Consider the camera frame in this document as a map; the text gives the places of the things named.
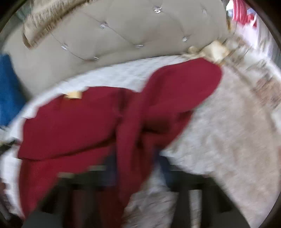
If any floral patterned pillow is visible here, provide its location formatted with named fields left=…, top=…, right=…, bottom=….
left=22, top=0, right=93, bottom=48

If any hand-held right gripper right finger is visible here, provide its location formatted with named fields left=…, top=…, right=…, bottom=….
left=158, top=155, right=251, bottom=228

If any white quilted bedspread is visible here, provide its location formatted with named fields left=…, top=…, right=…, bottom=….
left=0, top=55, right=277, bottom=228

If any dark red garment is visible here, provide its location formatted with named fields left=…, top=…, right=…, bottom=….
left=18, top=58, right=223, bottom=228

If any beige tufted headboard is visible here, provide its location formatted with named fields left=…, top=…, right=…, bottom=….
left=2, top=0, right=230, bottom=97

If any cream crumpled cloth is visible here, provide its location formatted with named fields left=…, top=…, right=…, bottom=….
left=188, top=41, right=230, bottom=64

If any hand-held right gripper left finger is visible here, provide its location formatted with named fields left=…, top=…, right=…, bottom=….
left=22, top=153, right=117, bottom=228

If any red and white cloth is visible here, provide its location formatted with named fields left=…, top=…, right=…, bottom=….
left=228, top=0, right=258, bottom=28

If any blue cloth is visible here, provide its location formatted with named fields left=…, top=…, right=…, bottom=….
left=0, top=54, right=29, bottom=128

